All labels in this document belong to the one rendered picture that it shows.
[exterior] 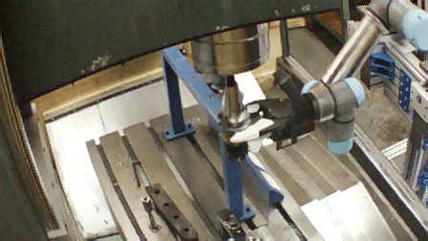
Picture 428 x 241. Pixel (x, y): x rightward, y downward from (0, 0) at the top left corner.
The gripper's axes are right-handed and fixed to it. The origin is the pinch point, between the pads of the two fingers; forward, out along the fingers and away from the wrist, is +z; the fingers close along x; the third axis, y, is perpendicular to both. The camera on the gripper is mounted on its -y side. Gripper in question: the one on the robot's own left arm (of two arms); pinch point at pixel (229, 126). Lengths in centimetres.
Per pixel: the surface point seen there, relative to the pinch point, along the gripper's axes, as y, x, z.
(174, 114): 36, 59, -5
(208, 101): 11.5, 26.0, -5.2
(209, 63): -19.0, -5.7, 4.8
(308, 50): 133, 221, -151
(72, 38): -36.6, -12.8, 29.7
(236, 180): 28.6, 14.7, -6.3
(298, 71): 54, 87, -66
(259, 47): -20.9, -7.6, -4.1
